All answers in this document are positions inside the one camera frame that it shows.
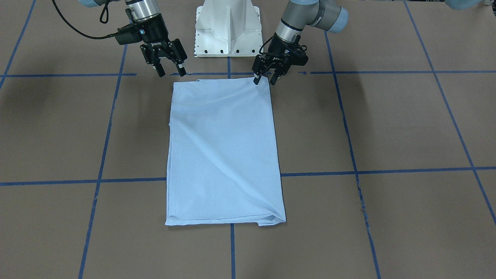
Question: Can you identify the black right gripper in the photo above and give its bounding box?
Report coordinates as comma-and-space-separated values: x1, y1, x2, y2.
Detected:
115, 14, 187, 77

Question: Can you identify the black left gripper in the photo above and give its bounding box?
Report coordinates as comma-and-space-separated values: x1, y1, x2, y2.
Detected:
252, 34, 309, 85

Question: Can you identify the white pedestal column with base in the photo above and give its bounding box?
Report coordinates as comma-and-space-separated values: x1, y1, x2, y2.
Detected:
194, 0, 263, 58

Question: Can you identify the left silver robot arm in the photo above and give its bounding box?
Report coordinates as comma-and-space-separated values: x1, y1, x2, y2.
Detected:
252, 0, 349, 85

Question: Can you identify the light blue t-shirt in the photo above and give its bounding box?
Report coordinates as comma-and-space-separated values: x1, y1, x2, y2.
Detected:
165, 77, 286, 226

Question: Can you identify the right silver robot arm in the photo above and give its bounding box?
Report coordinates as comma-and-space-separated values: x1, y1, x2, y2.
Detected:
73, 0, 188, 77

